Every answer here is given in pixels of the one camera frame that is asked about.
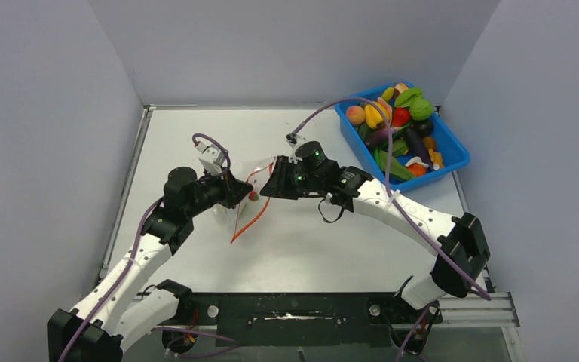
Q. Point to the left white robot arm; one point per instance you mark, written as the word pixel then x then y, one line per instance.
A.
pixel 105 323

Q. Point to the green toy leaf vegetable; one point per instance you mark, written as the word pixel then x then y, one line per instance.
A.
pixel 408 97

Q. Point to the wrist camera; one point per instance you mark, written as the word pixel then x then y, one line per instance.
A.
pixel 211 158
pixel 295 141

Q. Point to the red toy strawberry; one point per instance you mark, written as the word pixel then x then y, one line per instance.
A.
pixel 400 117

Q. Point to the blue plastic bin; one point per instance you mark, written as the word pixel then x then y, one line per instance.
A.
pixel 445 150

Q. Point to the toy peach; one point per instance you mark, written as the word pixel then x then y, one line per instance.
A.
pixel 356 115

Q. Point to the yellow toy bell pepper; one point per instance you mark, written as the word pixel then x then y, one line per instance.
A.
pixel 373 117

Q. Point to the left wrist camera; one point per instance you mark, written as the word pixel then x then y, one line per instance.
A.
pixel 211 158

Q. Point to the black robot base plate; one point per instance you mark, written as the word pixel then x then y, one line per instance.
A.
pixel 298 319

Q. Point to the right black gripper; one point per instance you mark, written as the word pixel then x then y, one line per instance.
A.
pixel 277 186

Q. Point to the clear zip top bag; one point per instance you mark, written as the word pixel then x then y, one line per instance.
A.
pixel 236 221

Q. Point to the red toy chili pepper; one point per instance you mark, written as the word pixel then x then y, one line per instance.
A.
pixel 253 196

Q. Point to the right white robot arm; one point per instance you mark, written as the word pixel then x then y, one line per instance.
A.
pixel 457 242

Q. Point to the green toy lettuce ball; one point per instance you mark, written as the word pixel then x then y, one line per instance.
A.
pixel 421 109

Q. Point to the dark purple toy eggplant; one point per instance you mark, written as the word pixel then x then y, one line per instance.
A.
pixel 416 146

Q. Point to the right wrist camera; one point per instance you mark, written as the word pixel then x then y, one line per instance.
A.
pixel 295 141

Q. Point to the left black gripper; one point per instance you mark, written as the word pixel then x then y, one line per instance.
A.
pixel 233 189

